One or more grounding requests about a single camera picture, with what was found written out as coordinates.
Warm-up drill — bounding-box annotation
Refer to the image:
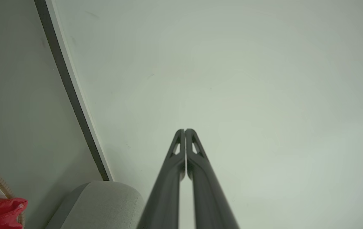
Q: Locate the grey fabric sofa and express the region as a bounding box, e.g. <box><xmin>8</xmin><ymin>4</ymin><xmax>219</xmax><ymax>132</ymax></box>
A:
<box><xmin>45</xmin><ymin>181</ymin><xmax>146</xmax><ymax>229</ymax></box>

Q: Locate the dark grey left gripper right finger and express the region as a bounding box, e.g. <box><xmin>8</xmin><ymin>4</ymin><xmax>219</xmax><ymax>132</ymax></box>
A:
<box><xmin>185</xmin><ymin>128</ymin><xmax>240</xmax><ymax>229</ymax></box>

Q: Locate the dark wall baseboard strip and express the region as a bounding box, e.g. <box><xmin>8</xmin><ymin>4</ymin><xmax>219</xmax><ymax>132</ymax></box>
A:
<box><xmin>34</xmin><ymin>0</ymin><xmax>114</xmax><ymax>182</ymax></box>

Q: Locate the white basket with brown rim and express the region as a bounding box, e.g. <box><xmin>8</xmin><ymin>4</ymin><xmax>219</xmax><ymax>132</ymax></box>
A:
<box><xmin>0</xmin><ymin>155</ymin><xmax>26</xmax><ymax>229</ymax></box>

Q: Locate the red clothing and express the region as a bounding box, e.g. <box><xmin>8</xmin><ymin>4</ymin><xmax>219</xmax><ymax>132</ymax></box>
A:
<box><xmin>0</xmin><ymin>197</ymin><xmax>28</xmax><ymax>229</ymax></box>

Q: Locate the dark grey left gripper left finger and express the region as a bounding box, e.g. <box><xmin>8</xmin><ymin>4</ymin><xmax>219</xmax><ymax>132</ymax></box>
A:
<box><xmin>137</xmin><ymin>128</ymin><xmax>186</xmax><ymax>229</ymax></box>

